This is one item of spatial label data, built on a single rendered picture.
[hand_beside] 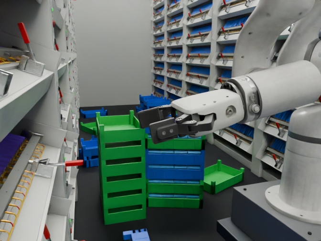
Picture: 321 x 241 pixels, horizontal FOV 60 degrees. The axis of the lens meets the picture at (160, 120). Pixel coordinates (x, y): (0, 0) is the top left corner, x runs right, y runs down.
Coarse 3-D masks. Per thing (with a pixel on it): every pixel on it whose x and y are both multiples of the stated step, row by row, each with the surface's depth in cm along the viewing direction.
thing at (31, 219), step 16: (16, 128) 69; (32, 128) 70; (48, 128) 71; (48, 144) 72; (32, 192) 48; (48, 192) 49; (16, 208) 42; (32, 208) 43; (16, 224) 38; (32, 224) 39; (0, 240) 34; (16, 240) 35; (32, 240) 36
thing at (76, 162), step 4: (48, 160) 55; (76, 160) 57; (80, 160) 57; (48, 164) 55; (52, 164) 55; (56, 164) 55; (60, 164) 56; (64, 164) 56; (68, 164) 56; (72, 164) 56; (76, 164) 56; (80, 164) 57
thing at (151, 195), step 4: (152, 196) 144; (156, 196) 144; (160, 196) 144; (164, 196) 144; (168, 196) 144; (172, 196) 144; (176, 196) 144; (180, 196) 144; (184, 196) 143; (188, 196) 143; (192, 196) 143; (196, 196) 143
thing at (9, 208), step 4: (36, 148) 65; (36, 152) 63; (28, 164) 56; (28, 168) 54; (24, 172) 52; (24, 176) 50; (24, 180) 50; (20, 184) 47; (20, 188) 46; (16, 196) 44; (12, 200) 42; (8, 208) 40; (4, 216) 38; (8, 216) 38; (0, 224) 36; (4, 224) 36; (0, 228) 35; (0, 232) 35
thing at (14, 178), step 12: (36, 144) 63; (24, 156) 54; (36, 156) 59; (12, 168) 48; (24, 168) 50; (12, 180) 44; (0, 192) 40; (12, 192) 41; (0, 204) 37; (12, 204) 40; (0, 216) 35; (12, 228) 36
